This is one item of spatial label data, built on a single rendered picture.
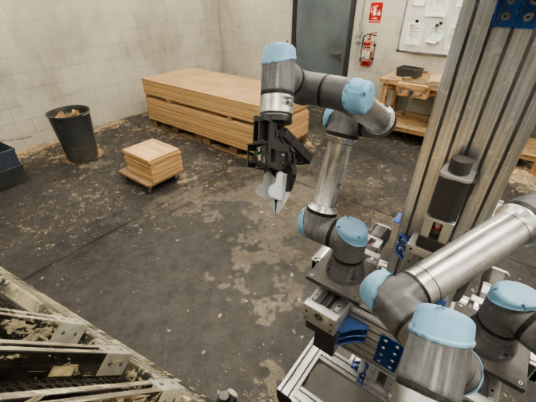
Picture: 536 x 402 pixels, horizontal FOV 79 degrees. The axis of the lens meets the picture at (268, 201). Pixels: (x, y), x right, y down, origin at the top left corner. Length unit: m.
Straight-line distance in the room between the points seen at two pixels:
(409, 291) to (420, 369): 0.18
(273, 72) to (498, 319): 0.91
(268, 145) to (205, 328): 1.92
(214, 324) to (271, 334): 0.41
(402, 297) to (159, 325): 2.10
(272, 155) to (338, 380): 1.55
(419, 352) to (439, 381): 0.04
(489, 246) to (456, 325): 0.27
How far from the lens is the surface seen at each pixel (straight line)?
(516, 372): 1.29
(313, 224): 1.21
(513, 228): 0.76
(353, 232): 1.17
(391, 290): 0.62
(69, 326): 1.40
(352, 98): 0.75
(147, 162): 3.75
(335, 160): 1.17
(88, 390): 0.92
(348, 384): 2.03
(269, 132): 0.70
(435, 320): 0.49
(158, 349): 2.43
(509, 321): 1.16
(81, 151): 4.96
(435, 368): 0.48
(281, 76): 0.73
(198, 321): 2.49
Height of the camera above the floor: 1.98
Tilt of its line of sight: 34 degrees down
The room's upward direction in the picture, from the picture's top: straight up
